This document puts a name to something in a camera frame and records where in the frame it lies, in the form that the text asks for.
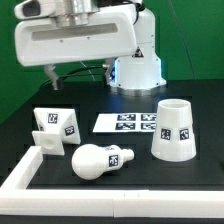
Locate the white frame wall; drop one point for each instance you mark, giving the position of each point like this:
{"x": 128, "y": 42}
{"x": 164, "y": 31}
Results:
{"x": 16, "y": 198}

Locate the white lamp base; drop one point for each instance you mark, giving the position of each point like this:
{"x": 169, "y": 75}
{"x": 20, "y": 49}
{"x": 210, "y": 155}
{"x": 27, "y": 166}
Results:
{"x": 56, "y": 126}

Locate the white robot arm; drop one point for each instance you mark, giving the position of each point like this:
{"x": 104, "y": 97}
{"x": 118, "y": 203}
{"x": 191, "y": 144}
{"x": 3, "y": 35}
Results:
{"x": 137, "y": 74}

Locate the white light bulb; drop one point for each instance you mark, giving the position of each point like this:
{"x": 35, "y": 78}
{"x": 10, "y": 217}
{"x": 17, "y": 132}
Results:
{"x": 90, "y": 161}

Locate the white marker sheet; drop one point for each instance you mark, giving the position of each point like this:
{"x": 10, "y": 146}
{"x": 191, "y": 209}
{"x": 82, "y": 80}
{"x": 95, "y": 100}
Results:
{"x": 125, "y": 122}

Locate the white lamp shade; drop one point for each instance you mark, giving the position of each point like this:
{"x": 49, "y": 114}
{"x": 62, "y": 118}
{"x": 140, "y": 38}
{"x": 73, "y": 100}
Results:
{"x": 174, "y": 139}

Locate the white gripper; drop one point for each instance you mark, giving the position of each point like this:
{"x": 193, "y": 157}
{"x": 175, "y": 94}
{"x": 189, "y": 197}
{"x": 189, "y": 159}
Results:
{"x": 62, "y": 31}

